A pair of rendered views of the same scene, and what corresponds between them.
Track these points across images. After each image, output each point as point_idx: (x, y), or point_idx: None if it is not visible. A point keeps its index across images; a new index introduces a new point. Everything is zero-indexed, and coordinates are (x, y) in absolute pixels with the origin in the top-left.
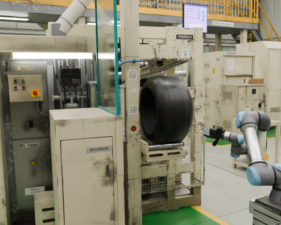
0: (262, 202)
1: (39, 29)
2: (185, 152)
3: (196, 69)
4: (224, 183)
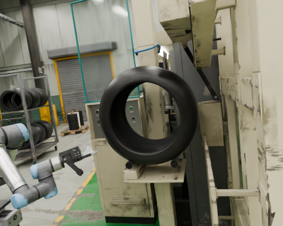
0: (3, 199)
1: None
2: (123, 176)
3: (249, 15)
4: None
